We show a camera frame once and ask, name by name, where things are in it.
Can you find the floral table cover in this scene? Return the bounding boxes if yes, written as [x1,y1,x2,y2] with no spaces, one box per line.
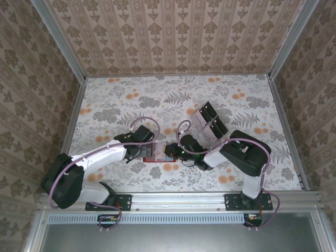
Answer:
[67,75,302,193]

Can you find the black connector box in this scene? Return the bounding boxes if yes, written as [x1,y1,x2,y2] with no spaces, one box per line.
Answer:
[243,213,263,227]
[97,214,119,227]

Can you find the aluminium mounting rail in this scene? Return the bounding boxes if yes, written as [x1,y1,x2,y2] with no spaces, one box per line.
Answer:
[39,191,322,211]

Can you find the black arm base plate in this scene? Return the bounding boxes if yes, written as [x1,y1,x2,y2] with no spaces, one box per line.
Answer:
[85,194,132,212]
[225,193,274,212]

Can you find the slotted grey cable duct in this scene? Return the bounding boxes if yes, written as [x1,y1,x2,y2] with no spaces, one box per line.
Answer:
[48,213,246,225]

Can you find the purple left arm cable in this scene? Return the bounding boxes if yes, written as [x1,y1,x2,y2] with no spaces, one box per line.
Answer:
[48,117,161,233]

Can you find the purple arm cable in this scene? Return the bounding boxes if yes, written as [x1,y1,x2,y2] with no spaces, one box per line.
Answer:
[176,120,281,233]
[48,117,161,233]

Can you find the aluminium side rail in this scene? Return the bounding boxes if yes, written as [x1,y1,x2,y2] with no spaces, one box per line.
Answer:
[267,75,311,192]
[60,78,87,157]

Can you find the aluminium rear rail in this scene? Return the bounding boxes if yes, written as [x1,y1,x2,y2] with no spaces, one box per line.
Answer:
[85,73,270,79]

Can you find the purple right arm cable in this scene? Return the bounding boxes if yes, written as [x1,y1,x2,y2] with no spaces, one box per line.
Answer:
[176,120,281,233]

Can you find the aluminium corner post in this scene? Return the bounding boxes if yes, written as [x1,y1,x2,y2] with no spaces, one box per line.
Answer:
[267,0,320,79]
[29,0,87,83]

